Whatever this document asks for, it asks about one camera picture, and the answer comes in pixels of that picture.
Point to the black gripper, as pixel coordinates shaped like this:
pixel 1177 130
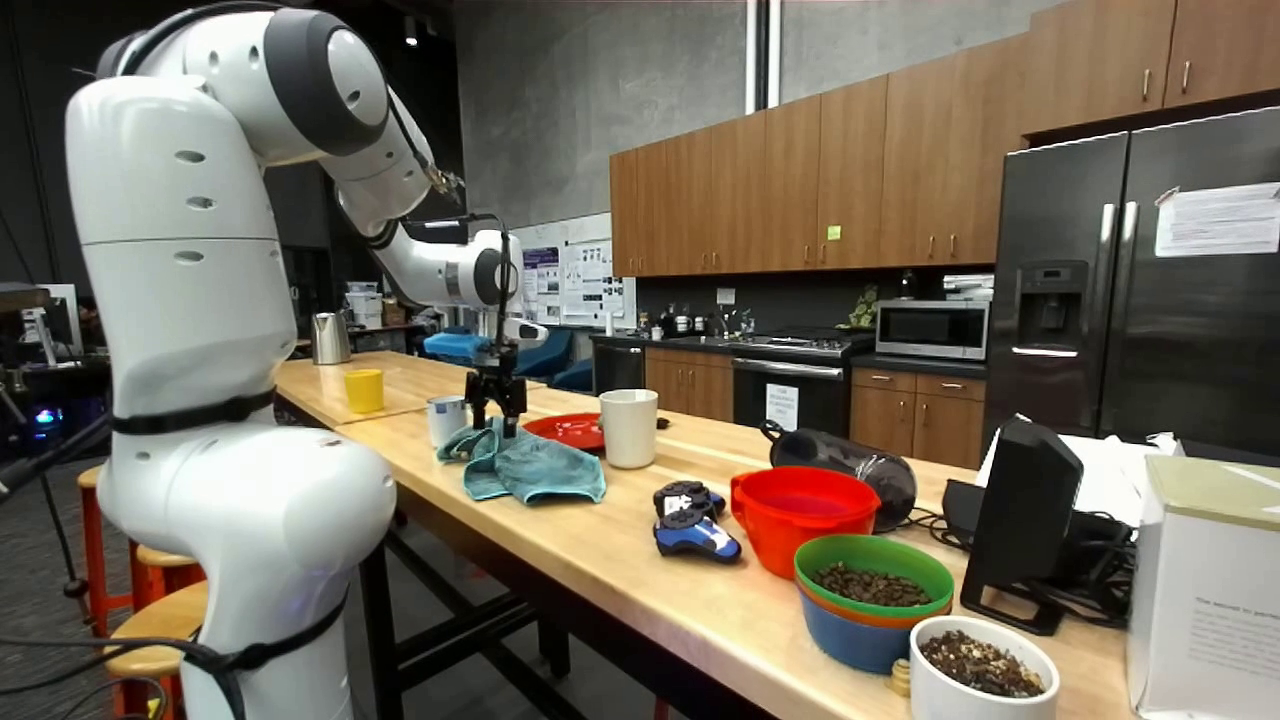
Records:
pixel 493 380

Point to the teal towel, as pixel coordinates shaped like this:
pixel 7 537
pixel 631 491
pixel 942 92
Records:
pixel 519 466

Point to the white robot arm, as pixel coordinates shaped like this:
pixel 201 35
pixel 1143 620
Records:
pixel 167 171

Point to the small white blue cup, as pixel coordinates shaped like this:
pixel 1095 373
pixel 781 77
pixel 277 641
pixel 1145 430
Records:
pixel 447 417

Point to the yellow cup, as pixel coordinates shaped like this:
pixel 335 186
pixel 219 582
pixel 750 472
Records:
pixel 364 390

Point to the white mug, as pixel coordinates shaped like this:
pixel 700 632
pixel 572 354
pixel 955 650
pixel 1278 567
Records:
pixel 631 426

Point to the metal kettle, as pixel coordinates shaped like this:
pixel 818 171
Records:
pixel 328 339

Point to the black blue game controller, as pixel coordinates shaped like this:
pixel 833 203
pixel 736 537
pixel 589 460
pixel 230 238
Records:
pixel 690 520

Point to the red bowl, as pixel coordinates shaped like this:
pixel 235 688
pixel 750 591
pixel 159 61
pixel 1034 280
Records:
pixel 797 501

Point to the black oven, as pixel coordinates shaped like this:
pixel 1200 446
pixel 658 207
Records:
pixel 791 394

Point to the black bag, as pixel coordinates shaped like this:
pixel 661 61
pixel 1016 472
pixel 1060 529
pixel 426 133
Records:
pixel 886 472

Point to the green bowl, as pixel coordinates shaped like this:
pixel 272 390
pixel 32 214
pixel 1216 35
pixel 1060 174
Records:
pixel 875 579

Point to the blue bowl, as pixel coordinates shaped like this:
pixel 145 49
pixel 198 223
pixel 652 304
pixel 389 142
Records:
pixel 857 641

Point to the orange stool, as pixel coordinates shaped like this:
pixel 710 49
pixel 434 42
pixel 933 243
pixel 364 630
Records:
pixel 97 592

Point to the microwave oven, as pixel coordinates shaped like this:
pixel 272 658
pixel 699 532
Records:
pixel 933 330

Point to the white bowl with beans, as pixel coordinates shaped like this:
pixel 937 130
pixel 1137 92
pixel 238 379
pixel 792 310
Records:
pixel 979 671

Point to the black speaker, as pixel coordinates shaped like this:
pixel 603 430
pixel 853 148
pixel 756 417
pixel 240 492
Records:
pixel 1023 525

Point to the black refrigerator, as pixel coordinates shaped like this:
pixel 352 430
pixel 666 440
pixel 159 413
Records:
pixel 1137 286

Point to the white box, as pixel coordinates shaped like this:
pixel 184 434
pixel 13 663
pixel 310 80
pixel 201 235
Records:
pixel 1205 596

